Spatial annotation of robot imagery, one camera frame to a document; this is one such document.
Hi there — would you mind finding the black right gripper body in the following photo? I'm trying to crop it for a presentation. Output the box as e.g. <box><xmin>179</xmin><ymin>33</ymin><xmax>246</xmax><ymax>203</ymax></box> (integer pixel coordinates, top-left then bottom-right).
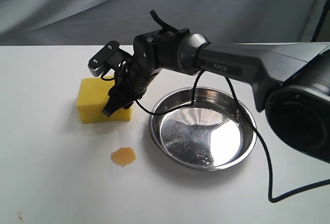
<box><xmin>109</xmin><ymin>59</ymin><xmax>161</xmax><ymax>100</ymax></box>

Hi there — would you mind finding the yellow sponge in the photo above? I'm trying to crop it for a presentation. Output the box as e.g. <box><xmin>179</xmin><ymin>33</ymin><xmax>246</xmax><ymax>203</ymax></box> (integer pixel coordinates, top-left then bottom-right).
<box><xmin>76</xmin><ymin>77</ymin><xmax>132</xmax><ymax>124</ymax></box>

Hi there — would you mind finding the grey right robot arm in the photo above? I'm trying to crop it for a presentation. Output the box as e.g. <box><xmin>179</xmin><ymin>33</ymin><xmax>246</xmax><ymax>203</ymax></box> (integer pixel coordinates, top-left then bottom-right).
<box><xmin>103</xmin><ymin>31</ymin><xmax>329</xmax><ymax>162</ymax></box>

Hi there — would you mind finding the orange liquid spill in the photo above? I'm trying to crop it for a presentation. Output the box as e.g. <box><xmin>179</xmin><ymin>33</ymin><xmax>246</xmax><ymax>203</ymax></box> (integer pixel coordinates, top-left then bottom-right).
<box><xmin>110</xmin><ymin>147</ymin><xmax>136</xmax><ymax>167</ymax></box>

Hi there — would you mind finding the stainless steel bowl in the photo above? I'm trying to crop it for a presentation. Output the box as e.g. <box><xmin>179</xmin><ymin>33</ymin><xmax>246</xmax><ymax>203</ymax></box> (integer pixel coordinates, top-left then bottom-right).
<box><xmin>148</xmin><ymin>87</ymin><xmax>257</xmax><ymax>171</ymax></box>

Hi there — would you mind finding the grey backdrop curtain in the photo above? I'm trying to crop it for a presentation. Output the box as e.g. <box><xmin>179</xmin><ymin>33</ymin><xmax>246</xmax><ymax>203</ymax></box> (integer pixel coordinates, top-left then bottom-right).
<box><xmin>1</xmin><ymin>0</ymin><xmax>316</xmax><ymax>45</ymax></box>

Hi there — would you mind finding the black stand pole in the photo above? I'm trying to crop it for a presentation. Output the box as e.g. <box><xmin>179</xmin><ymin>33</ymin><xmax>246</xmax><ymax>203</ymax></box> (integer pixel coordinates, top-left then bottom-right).
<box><xmin>311</xmin><ymin>0</ymin><xmax>329</xmax><ymax>42</ymax></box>

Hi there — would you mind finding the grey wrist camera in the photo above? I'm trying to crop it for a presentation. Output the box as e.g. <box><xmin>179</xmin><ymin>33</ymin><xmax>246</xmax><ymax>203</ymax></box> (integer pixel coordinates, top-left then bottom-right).
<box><xmin>88</xmin><ymin>41</ymin><xmax>132</xmax><ymax>77</ymax></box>

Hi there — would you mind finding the black camera cable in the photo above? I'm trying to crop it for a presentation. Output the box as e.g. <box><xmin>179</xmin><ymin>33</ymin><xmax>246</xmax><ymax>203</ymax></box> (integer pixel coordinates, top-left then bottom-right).
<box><xmin>99</xmin><ymin>66</ymin><xmax>330</xmax><ymax>203</ymax></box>

